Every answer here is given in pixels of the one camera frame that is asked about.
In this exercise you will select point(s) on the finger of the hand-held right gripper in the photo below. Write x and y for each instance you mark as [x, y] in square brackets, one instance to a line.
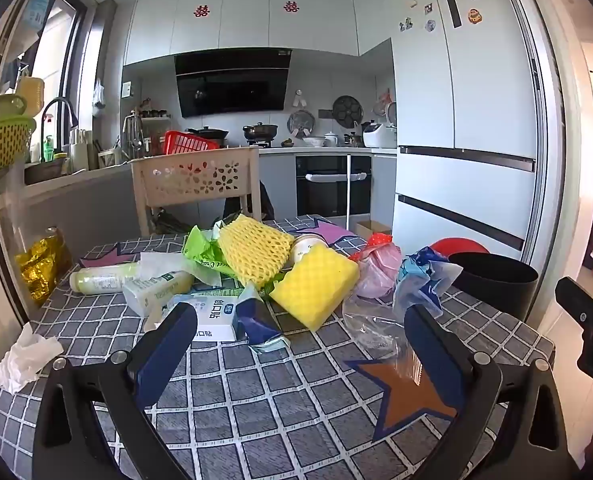
[584, 305]

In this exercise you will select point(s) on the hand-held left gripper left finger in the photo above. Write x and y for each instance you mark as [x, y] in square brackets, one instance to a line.
[166, 352]

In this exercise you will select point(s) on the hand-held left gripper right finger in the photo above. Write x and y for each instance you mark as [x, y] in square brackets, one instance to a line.
[439, 355]

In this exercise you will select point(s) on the white and blue carton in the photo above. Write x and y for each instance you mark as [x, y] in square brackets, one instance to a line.
[216, 317]

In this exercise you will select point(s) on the clear plastic bag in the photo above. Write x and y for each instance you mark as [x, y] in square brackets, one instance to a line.
[371, 325]

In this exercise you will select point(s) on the blue and white plastic bag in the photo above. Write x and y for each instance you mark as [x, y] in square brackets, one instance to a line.
[416, 280]

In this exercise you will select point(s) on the black trash bin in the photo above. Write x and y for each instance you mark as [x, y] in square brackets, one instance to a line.
[491, 285]

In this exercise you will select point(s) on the dark blue wrapper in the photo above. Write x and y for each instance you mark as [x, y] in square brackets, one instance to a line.
[256, 317]

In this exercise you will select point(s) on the pale green-capped bottle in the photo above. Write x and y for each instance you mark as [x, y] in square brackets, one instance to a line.
[101, 278]

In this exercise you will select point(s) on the pink plastic bag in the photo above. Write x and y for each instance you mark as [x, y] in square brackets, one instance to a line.
[379, 272]

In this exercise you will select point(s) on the green plastic snack bag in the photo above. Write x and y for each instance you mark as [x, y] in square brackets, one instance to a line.
[201, 252]

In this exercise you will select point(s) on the red polka dot packet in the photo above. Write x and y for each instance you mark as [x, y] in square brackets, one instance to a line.
[379, 241]

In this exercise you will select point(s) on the yellow foam fruit net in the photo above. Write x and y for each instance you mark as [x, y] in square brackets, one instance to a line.
[251, 250]

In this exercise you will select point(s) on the yellow sponge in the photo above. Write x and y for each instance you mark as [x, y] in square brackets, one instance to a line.
[314, 285]

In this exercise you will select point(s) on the white paper tub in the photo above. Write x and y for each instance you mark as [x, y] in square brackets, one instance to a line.
[309, 247]

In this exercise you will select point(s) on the red plastic stool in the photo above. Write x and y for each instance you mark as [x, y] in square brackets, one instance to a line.
[459, 246]

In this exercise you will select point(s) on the cardboard box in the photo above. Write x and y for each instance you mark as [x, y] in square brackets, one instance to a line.
[374, 230]

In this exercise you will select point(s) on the crumpled white tissue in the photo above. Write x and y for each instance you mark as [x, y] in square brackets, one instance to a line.
[21, 360]

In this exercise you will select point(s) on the gold foil bag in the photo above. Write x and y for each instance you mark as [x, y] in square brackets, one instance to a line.
[39, 265]

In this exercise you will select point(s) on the dark jacket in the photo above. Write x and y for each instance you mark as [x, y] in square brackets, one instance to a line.
[266, 202]

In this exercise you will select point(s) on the black built-in oven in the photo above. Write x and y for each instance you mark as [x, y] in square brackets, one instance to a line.
[326, 190]

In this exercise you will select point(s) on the red plastic basket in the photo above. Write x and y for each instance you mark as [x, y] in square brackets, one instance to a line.
[186, 142]

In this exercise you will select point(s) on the white refrigerator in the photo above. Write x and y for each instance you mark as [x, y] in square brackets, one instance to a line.
[476, 110]

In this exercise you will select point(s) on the black wok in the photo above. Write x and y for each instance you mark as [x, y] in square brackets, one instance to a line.
[207, 133]

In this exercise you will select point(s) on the white rice cooker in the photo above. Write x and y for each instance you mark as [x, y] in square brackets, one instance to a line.
[379, 136]

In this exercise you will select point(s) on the green dish soap bottle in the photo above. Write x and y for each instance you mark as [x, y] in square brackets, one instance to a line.
[48, 152]

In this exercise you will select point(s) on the dark cooking pot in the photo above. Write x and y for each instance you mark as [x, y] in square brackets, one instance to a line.
[260, 132]

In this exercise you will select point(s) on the white enamel mug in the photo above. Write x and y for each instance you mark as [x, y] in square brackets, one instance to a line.
[330, 140]

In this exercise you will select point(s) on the white bowl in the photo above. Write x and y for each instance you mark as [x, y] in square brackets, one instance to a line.
[314, 141]

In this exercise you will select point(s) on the green colander basket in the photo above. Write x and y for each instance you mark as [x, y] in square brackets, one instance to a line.
[11, 145]

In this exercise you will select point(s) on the round metal steamer rack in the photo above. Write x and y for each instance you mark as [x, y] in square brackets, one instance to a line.
[301, 124]

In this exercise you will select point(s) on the black kitchen faucet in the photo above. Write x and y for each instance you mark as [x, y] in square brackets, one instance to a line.
[59, 102]

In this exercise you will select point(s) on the black range hood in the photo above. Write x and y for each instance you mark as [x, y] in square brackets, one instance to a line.
[231, 85]

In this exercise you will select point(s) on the yellow car fridge magnet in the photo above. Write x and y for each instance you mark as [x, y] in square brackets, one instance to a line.
[474, 16]

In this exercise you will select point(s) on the white upper cabinets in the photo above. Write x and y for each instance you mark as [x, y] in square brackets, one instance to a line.
[246, 20]

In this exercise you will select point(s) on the red paper-cut sticker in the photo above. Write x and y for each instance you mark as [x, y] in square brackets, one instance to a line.
[291, 6]
[202, 10]

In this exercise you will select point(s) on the dark perforated wall pan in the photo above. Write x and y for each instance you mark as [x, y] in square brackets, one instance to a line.
[348, 111]

